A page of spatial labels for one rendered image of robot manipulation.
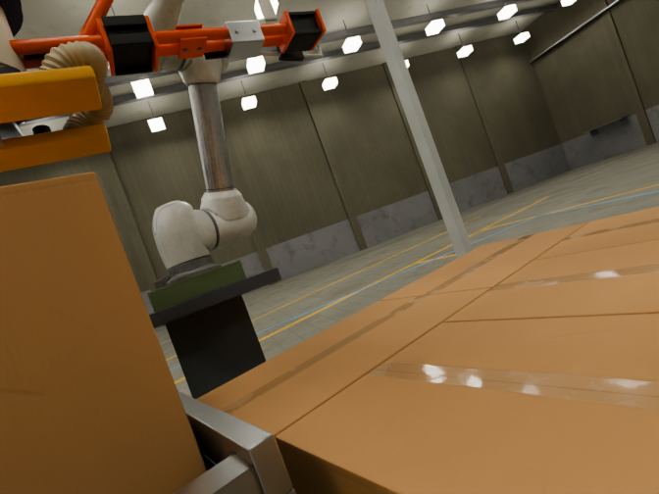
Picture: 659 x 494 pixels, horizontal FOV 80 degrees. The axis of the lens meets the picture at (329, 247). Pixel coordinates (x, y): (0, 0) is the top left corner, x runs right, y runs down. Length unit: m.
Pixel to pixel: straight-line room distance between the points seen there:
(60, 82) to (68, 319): 0.32
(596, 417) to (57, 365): 0.53
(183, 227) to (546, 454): 1.21
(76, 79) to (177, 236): 0.80
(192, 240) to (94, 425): 0.94
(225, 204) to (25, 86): 0.92
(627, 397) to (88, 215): 0.59
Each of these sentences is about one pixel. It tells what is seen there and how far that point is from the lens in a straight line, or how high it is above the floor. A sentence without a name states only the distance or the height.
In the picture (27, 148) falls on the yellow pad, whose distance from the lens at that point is 0.86.
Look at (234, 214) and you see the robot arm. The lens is 1.49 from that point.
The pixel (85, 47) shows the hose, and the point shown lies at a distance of 0.73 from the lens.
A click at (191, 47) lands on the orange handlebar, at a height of 1.21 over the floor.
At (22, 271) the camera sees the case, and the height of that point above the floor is 0.85.
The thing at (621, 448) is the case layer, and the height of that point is 0.54.
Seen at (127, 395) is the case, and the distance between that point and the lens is 0.53.
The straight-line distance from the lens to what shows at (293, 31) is 0.92.
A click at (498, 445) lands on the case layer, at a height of 0.54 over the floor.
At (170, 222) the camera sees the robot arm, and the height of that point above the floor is 1.01.
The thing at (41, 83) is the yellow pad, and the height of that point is 1.10.
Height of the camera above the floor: 0.77
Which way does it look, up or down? 1 degrees down
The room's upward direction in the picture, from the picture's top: 20 degrees counter-clockwise
